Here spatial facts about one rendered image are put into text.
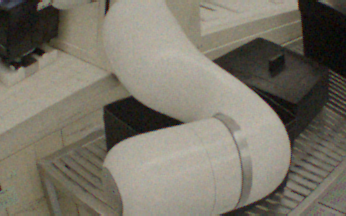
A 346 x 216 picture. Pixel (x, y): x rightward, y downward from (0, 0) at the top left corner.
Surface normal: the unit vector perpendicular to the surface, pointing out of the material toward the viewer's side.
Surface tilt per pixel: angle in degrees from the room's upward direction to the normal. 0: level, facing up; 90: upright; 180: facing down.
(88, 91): 90
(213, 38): 90
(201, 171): 51
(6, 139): 90
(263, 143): 41
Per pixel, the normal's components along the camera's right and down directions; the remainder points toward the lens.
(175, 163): 0.21, -0.45
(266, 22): 0.70, 0.33
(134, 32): -0.32, -0.38
